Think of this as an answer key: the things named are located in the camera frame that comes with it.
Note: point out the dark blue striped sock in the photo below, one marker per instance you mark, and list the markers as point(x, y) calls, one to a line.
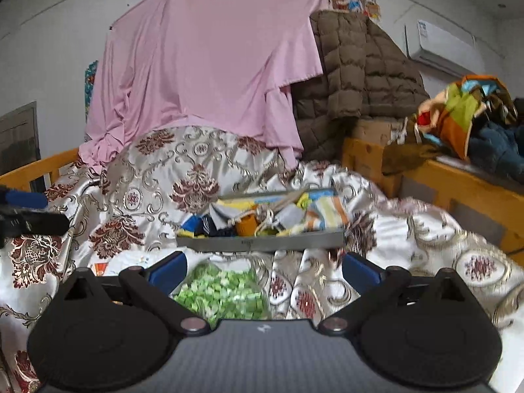
point(208, 226)

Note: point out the blue denim garment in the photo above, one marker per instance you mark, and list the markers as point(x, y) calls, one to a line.
point(499, 149)

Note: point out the orange soft item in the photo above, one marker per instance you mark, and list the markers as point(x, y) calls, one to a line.
point(246, 226)

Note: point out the wooden cabinet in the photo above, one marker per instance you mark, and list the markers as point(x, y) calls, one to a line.
point(450, 190)

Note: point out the striped fleece towel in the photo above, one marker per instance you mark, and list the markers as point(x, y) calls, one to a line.
point(327, 213)

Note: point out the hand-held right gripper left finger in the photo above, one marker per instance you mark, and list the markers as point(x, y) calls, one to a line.
point(168, 270)

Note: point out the dark door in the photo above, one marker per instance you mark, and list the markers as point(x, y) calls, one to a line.
point(16, 135)

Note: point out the brown quilted jacket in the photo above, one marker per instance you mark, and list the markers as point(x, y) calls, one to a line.
point(348, 69)

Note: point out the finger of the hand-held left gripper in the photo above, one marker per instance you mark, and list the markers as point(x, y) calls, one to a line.
point(37, 223)
point(24, 199)

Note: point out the pink sheet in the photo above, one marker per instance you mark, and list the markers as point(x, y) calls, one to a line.
point(204, 69)

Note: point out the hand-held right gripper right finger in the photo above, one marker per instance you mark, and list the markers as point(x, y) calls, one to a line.
point(360, 272)

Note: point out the white air conditioner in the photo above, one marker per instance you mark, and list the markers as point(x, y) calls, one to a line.
point(442, 45)

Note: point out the bag of green pieces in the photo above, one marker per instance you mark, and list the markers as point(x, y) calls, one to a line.
point(221, 292)

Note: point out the grey shallow tray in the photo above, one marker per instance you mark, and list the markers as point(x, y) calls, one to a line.
point(262, 243)

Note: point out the grey cloth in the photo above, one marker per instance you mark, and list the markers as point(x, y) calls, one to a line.
point(291, 215)

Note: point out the floral satin bedspread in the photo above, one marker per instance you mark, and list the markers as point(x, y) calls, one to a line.
point(163, 172)

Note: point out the teal wall poster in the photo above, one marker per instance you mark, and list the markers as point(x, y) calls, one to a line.
point(91, 90)

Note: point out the wooden bed rail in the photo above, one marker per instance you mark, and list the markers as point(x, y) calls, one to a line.
point(24, 177)

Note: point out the colourful patchwork bag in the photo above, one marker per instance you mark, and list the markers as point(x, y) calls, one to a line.
point(454, 118)

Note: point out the cardboard box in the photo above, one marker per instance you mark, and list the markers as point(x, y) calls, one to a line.
point(372, 131)

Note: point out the white packet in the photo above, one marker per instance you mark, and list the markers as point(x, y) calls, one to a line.
point(127, 264)

